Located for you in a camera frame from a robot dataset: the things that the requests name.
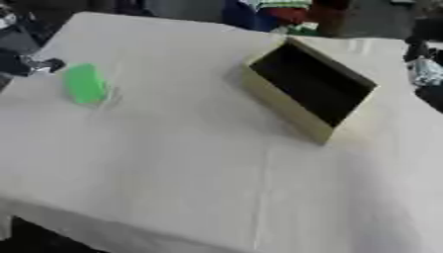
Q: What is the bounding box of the tan cardboard box black inside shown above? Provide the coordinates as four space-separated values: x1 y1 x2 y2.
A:
238 36 381 146

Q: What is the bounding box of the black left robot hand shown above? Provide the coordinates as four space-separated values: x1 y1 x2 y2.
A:
0 48 68 79

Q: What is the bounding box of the green rectangular block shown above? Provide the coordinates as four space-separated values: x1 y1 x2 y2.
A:
60 62 111 106

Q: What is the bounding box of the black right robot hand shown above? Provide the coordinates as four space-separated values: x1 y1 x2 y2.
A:
401 35 443 114

